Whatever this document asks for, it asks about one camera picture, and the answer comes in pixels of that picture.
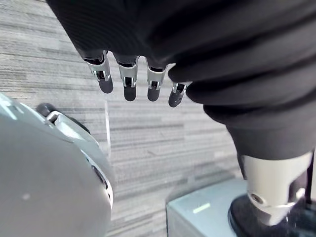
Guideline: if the left robot hand black cloth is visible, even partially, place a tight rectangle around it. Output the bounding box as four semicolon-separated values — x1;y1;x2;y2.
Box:
45;0;316;237

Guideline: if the grey washing machine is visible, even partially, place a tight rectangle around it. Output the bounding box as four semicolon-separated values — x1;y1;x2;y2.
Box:
165;179;249;237

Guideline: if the silver robot leg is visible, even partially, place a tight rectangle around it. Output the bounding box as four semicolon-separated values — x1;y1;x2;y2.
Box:
0;92;115;237

